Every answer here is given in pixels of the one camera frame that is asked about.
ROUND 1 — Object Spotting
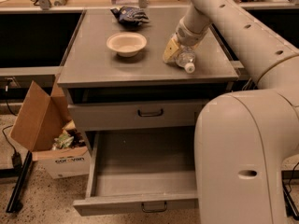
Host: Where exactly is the open cardboard box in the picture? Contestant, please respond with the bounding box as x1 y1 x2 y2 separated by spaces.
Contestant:
10 79 90 179

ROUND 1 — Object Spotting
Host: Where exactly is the blue chip bag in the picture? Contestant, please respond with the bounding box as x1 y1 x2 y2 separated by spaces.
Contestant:
110 6 150 26

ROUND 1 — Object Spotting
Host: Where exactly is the black table leg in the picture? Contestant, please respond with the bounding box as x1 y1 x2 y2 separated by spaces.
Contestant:
282 185 299 221
6 151 32 214

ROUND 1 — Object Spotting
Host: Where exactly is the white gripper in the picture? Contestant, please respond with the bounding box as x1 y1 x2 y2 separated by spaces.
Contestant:
163 19 208 63

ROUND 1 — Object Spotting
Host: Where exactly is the upper grey drawer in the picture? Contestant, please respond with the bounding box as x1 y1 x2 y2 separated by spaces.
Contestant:
68 99 207 132

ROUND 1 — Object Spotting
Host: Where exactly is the black table leg left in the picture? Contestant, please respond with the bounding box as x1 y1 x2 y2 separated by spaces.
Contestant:
6 151 32 214

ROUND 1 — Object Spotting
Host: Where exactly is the black table leg right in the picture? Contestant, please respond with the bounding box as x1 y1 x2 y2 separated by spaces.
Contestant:
282 185 299 221

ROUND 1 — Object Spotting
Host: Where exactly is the clear plastic water bottle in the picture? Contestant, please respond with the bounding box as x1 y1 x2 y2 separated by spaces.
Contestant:
175 47 195 74

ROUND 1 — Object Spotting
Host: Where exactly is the open middle grey drawer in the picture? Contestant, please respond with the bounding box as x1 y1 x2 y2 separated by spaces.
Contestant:
73 126 198 216

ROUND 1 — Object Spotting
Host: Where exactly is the green snack wrapper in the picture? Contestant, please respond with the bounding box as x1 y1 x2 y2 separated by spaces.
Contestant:
52 133 74 150

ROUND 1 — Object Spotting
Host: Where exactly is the grey drawer cabinet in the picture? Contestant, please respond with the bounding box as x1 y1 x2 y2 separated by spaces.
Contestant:
58 7 238 147

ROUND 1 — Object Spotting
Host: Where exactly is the black power adapter left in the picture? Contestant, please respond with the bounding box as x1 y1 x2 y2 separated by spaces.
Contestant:
12 152 22 169

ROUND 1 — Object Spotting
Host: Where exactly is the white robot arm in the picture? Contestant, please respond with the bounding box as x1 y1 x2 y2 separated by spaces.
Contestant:
163 0 299 224

